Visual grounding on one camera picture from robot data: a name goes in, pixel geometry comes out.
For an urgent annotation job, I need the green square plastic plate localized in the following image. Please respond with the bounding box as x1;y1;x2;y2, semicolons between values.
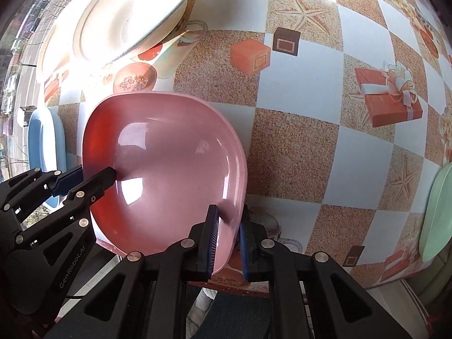
419;163;452;262

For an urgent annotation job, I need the pink square plastic plate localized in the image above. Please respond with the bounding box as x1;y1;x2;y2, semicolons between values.
82;91;247;271

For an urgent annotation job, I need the blue square plastic plate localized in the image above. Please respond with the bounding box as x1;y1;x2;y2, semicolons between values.
27;106;68;209

